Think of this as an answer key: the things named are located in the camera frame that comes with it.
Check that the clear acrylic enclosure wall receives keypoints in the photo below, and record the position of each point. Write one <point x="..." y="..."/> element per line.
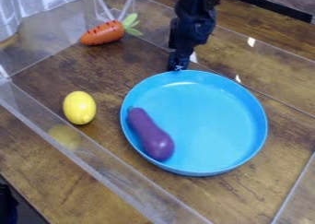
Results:
<point x="79" y="173"/>

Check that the grey checkered curtain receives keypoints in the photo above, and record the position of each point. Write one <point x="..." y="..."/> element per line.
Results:
<point x="14" y="10"/>

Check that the purple toy eggplant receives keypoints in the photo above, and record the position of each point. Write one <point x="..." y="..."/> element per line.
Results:
<point x="155" y="140"/>

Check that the yellow toy lemon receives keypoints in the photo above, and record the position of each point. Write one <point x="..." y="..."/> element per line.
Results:
<point x="79" y="107"/>

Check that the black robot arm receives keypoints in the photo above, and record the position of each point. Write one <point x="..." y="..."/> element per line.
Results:
<point x="194" y="6"/>

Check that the dark wooden baseboard strip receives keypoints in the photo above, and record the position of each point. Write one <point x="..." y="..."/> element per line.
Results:
<point x="283" y="10"/>

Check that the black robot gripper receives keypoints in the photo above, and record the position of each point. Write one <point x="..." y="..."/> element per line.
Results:
<point x="190" y="30"/>

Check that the orange toy carrot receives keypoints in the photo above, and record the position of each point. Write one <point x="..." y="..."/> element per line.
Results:
<point x="111" y="31"/>

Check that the blue round plastic tray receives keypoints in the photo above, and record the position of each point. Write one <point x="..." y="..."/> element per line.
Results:
<point x="210" y="115"/>

